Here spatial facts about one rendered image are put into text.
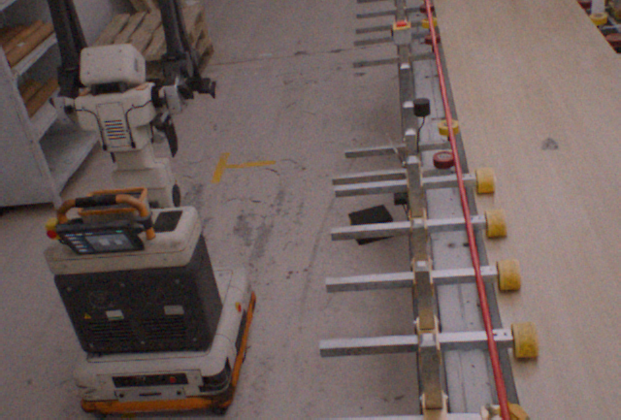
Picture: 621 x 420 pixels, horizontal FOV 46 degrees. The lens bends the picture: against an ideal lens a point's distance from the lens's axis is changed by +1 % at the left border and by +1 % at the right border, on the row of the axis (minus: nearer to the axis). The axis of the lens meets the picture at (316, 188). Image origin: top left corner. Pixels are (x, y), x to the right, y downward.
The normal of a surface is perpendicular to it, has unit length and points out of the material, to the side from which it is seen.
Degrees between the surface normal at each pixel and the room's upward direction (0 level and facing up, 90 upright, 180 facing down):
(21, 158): 90
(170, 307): 90
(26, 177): 90
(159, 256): 90
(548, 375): 0
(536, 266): 0
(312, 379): 0
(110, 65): 47
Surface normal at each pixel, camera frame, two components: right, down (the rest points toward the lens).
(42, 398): -0.15, -0.85
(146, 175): -0.11, 0.40
